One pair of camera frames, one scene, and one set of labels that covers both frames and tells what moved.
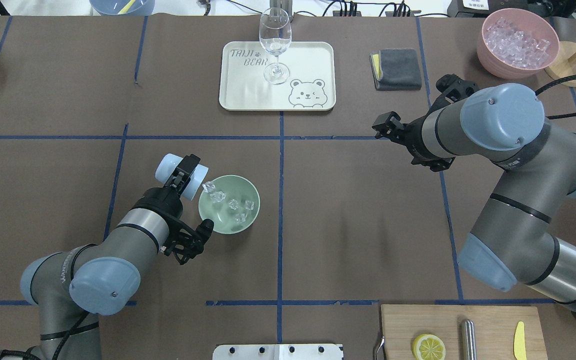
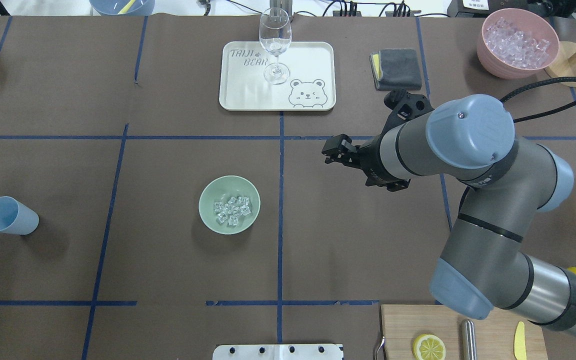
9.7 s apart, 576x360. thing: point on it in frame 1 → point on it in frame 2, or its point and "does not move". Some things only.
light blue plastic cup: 166,166 → 6,214
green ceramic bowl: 233,206 does not move
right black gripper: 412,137 → 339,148
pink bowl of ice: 515,43 does not move
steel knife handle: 470,340 does not move
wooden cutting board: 495,328 does not move
